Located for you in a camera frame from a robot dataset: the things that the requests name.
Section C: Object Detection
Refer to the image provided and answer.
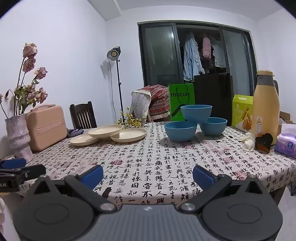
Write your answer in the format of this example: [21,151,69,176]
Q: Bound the yellow blossom branch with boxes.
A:
[115,108,147,129]

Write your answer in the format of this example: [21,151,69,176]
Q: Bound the red patterned blanket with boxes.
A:
[139,85,171,122]

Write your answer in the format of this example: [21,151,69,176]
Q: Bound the black paper bag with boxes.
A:
[194,72,236,127]

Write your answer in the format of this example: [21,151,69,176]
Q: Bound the dark sliding glass door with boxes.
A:
[137,21,258,96]

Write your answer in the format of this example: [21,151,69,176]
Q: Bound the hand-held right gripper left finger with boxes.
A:
[30,165,117,214]

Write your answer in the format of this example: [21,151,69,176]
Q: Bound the pink hard case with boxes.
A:
[25,104,68,152]

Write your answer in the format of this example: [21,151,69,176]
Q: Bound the blue bowl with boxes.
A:
[181,105,213,122]
[199,117,228,136]
[164,121,198,142]

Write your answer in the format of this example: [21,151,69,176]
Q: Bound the grey lace-trimmed cloth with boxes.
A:
[131,89,152,118]

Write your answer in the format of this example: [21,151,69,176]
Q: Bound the mottled pink ceramic vase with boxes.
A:
[5,113,34,164]

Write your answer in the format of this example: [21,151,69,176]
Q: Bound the yellow-green snack box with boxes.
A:
[232,95,255,133]

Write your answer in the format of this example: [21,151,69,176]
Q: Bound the hanging white garment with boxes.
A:
[211,38,227,67]

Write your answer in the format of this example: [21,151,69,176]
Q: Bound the cardboard box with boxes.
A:
[279,111,296,127]

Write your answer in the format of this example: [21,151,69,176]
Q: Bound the dried pink roses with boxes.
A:
[0,43,48,116]

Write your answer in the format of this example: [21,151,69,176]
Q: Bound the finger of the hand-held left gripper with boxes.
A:
[0,164,47,183]
[0,158,26,169]

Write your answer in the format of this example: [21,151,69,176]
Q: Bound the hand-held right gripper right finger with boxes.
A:
[179,165,266,214]

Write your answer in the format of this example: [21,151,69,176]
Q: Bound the purple cloth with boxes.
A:
[67,128,84,138]

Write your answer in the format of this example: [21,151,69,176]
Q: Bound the hanging light blue shirt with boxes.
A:
[183,32,205,81]

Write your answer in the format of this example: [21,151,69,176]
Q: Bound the black and orange object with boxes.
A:
[255,133,274,153]

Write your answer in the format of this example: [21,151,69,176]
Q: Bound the hanging pink garment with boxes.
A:
[202,37,212,58]

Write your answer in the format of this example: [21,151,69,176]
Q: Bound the green paper bag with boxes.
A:
[168,83,195,122]

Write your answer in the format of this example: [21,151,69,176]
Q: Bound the dark wooden chair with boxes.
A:
[70,101,97,130]

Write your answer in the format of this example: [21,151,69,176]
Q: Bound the calligraphy print tablecloth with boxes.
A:
[0,122,296,209]

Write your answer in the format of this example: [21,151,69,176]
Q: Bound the cream round plate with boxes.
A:
[70,134,100,146]
[88,125,124,139]
[110,128,148,143]

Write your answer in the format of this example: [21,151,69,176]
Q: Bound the beige thermos jug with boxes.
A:
[252,70,281,145]

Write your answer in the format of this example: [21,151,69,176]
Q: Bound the white rubber glove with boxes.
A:
[240,132,257,152]

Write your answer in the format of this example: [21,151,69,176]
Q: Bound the studio lamp on stand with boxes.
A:
[107,46,125,123]

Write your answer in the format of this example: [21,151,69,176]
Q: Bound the purple tissue pack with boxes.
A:
[275,124,296,159]

